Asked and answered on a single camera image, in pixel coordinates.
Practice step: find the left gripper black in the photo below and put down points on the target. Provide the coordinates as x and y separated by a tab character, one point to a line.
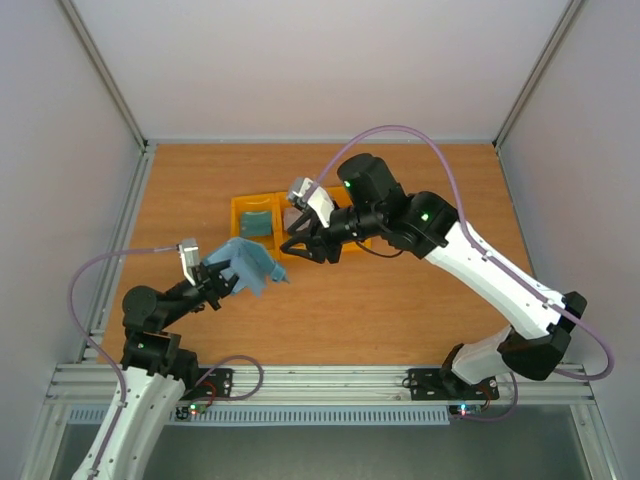
212	282

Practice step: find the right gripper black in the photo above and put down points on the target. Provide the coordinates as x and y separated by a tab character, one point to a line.
320	235

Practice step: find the blue leather card holder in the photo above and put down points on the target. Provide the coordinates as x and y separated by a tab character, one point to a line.
250	261

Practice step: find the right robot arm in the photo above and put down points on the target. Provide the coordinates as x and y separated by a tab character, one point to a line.
428	227

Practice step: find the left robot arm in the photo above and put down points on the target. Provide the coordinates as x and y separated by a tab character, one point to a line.
154	372

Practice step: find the white card in bin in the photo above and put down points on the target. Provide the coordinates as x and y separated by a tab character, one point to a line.
291	222

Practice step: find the teal card in bin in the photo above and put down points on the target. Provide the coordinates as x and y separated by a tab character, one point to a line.
255	224

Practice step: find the yellow bin middle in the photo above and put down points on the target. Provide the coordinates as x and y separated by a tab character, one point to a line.
281	236

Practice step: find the yellow bin left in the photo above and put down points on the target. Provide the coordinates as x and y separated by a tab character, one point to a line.
257	202

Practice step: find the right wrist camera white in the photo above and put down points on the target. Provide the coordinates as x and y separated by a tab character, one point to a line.
305	192

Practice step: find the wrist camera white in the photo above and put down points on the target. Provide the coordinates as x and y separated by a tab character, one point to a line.
190	259
305	192

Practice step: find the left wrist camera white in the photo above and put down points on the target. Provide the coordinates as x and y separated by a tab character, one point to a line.
190	259

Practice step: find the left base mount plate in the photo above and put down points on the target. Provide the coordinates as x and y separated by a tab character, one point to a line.
217	383

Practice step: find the base mount plate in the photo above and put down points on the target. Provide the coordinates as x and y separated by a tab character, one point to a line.
217	383
435	384

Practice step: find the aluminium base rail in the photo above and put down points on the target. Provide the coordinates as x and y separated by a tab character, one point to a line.
332	385

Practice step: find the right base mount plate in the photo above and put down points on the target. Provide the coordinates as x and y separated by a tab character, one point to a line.
435	384

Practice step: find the slotted cable duct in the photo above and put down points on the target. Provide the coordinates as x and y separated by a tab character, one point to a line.
264	415

